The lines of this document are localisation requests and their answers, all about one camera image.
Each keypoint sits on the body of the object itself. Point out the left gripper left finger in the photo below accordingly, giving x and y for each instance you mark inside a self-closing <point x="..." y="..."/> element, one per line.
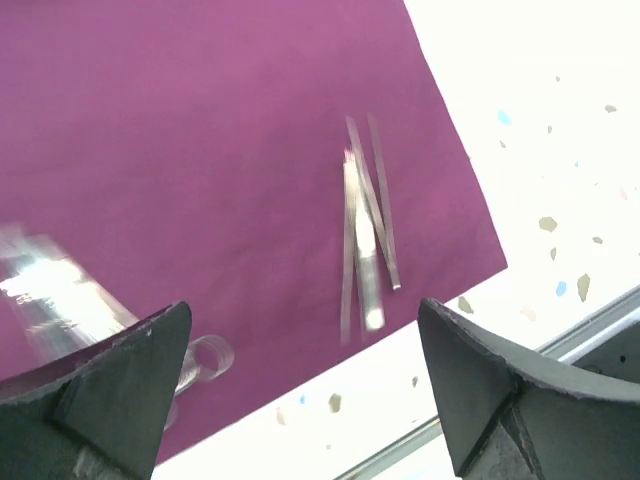
<point x="100" y="412"/>

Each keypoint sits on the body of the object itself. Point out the steel tweezers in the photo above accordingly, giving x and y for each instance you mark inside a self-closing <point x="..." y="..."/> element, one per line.
<point x="360" y="260"/>

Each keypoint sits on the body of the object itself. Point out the thin steel probe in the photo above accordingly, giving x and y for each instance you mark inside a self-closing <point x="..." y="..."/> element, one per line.
<point x="378" y="203"/>

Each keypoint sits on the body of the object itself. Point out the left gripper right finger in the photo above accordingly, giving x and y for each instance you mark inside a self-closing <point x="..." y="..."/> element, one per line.
<point x="500" y="400"/>

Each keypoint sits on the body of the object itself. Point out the purple surgical kit cloth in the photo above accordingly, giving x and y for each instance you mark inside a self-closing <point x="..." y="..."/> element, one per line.
<point x="192" y="150"/>

